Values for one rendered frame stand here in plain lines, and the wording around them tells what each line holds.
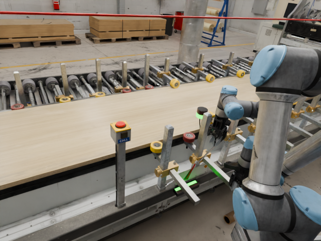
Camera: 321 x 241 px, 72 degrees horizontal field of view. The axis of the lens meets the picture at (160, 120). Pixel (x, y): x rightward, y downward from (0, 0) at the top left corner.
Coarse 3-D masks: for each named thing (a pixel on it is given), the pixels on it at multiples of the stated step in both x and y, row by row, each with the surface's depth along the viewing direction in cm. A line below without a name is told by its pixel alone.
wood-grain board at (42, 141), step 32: (128, 96) 190; (160, 96) 196; (192, 96) 202; (256, 96) 216; (0, 128) 137; (32, 128) 140; (64, 128) 143; (96, 128) 146; (160, 128) 154; (192, 128) 157; (0, 160) 115; (32, 160) 117; (64, 160) 119; (96, 160) 124
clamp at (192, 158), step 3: (204, 150) 143; (204, 153) 140; (210, 153) 140; (192, 156) 136; (195, 156) 137; (201, 156) 137; (207, 156) 140; (210, 156) 142; (189, 159) 139; (192, 159) 136; (195, 159) 136; (198, 159) 136; (192, 162) 137; (201, 162) 140
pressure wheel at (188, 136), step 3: (186, 132) 151; (189, 132) 151; (183, 135) 148; (186, 135) 149; (189, 135) 148; (192, 135) 149; (183, 138) 148; (186, 138) 146; (189, 138) 146; (192, 138) 146; (186, 141) 147; (189, 141) 146; (192, 141) 147; (186, 147) 154
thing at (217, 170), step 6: (186, 144) 151; (192, 144) 148; (192, 150) 147; (204, 162) 138; (210, 162) 135; (210, 168) 134; (216, 168) 131; (216, 174) 130; (222, 174) 127; (222, 180) 127; (228, 180) 124; (228, 186) 124
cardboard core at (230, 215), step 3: (228, 213) 199; (231, 213) 198; (234, 213) 198; (225, 216) 199; (228, 216) 195; (231, 216) 195; (225, 219) 199; (228, 219) 200; (231, 219) 194; (234, 219) 195; (228, 222) 197; (231, 222) 194
